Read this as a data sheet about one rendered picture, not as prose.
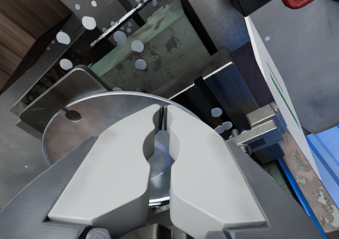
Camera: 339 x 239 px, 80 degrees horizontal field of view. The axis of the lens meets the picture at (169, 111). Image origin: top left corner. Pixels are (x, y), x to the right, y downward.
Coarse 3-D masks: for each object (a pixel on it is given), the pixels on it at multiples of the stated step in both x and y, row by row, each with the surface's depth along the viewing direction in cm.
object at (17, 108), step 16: (80, 32) 95; (96, 32) 93; (80, 48) 77; (96, 48) 87; (112, 48) 99; (80, 64) 72; (48, 80) 57; (32, 96) 50; (16, 112) 49; (32, 128) 49
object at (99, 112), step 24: (96, 96) 26; (120, 96) 27; (144, 96) 27; (96, 120) 30; (120, 120) 30; (48, 144) 33; (72, 144) 33; (168, 144) 33; (168, 168) 38; (168, 192) 43
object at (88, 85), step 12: (72, 72) 25; (84, 72) 25; (60, 84) 26; (72, 84) 26; (84, 84) 26; (96, 84) 26; (48, 96) 27; (60, 96) 27; (72, 96) 27; (84, 96) 27; (24, 108) 30; (36, 108) 28; (48, 108) 29; (60, 108) 29; (24, 120) 30; (36, 120) 30; (48, 120) 30; (72, 120) 30
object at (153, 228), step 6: (144, 228) 27; (150, 228) 26; (156, 228) 26; (162, 228) 26; (168, 228) 28; (174, 228) 27; (126, 234) 28; (132, 234) 27; (138, 234) 27; (144, 234) 26; (150, 234) 25; (156, 234) 25; (162, 234) 26; (168, 234) 27; (174, 234) 27; (180, 234) 26; (186, 234) 26
